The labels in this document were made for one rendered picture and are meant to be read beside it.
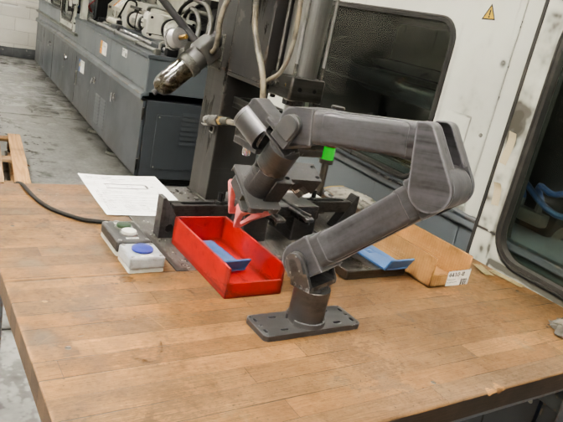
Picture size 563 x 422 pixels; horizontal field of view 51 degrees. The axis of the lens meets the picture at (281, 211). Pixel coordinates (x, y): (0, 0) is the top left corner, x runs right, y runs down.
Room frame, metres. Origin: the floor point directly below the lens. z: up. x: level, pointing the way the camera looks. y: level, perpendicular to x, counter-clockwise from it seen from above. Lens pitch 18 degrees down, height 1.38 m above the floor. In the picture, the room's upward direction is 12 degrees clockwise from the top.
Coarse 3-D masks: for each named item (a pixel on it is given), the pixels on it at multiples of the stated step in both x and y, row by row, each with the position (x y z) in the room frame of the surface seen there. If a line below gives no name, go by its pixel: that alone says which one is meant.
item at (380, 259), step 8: (368, 248) 1.32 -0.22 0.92; (376, 248) 1.33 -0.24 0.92; (368, 256) 1.26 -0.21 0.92; (376, 256) 1.27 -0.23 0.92; (384, 256) 1.28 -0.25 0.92; (376, 264) 1.23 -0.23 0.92; (384, 264) 1.23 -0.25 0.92; (392, 264) 1.20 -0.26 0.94; (400, 264) 1.22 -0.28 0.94; (408, 264) 1.24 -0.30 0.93
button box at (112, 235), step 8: (24, 184) 1.30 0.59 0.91; (32, 192) 1.26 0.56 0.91; (40, 200) 1.22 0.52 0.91; (48, 208) 1.19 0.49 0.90; (56, 208) 1.19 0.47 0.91; (72, 216) 1.17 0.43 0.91; (104, 224) 1.11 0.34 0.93; (112, 224) 1.12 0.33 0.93; (136, 224) 1.14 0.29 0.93; (104, 232) 1.10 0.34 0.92; (112, 232) 1.08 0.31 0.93; (120, 232) 1.08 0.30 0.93; (112, 240) 1.06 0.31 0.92; (120, 240) 1.04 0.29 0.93; (128, 240) 1.05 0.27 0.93; (136, 240) 1.06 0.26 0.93; (144, 240) 1.07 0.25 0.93; (112, 248) 1.06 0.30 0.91
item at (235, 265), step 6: (204, 240) 1.19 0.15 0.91; (210, 240) 1.19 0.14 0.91; (210, 246) 1.16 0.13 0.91; (216, 246) 1.17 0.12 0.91; (216, 252) 1.14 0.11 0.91; (222, 252) 1.14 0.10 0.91; (222, 258) 1.11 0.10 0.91; (228, 258) 1.12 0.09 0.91; (228, 264) 1.05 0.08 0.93; (234, 264) 1.06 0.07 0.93; (240, 264) 1.07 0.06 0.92; (246, 264) 1.08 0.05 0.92; (234, 270) 1.07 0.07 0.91
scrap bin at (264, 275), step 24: (192, 216) 1.18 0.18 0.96; (216, 216) 1.21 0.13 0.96; (192, 240) 1.08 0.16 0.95; (216, 240) 1.21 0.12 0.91; (240, 240) 1.16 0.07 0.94; (192, 264) 1.07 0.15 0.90; (216, 264) 0.99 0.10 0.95; (264, 264) 1.07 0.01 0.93; (216, 288) 0.98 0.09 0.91; (240, 288) 0.97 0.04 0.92; (264, 288) 1.00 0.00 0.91
